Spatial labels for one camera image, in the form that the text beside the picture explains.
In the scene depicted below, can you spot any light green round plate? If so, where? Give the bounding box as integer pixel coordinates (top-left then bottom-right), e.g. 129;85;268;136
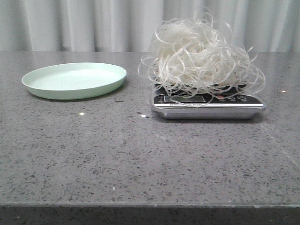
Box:
22;62;127;100

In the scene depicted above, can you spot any white vermicelli noodle bundle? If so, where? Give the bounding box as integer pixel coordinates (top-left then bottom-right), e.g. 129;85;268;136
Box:
137;10;266;106

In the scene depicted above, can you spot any silver black kitchen scale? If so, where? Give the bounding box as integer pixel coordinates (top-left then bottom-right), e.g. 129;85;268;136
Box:
151;84;266;120

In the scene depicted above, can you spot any white pleated curtain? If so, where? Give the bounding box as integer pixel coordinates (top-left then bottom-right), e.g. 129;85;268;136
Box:
0;0;300;52

